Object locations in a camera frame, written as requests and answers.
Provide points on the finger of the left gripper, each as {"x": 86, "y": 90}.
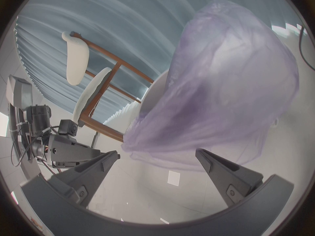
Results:
{"x": 85, "y": 152}

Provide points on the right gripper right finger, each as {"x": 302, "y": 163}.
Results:
{"x": 228, "y": 176}

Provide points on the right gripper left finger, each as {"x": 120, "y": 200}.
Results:
{"x": 83, "y": 178}

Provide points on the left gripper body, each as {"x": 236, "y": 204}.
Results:
{"x": 60, "y": 151}

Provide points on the purple plastic bag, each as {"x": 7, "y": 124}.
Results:
{"x": 221, "y": 95}

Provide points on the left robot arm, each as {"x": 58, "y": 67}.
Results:
{"x": 37, "y": 118}

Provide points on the white trash bin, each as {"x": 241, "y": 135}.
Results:
{"x": 157, "y": 92}

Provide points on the wooden chair white cushions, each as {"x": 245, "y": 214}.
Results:
{"x": 76, "y": 58}

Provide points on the pale blue curtain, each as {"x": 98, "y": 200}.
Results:
{"x": 123, "y": 28}

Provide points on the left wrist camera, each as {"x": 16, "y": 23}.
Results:
{"x": 67, "y": 127}

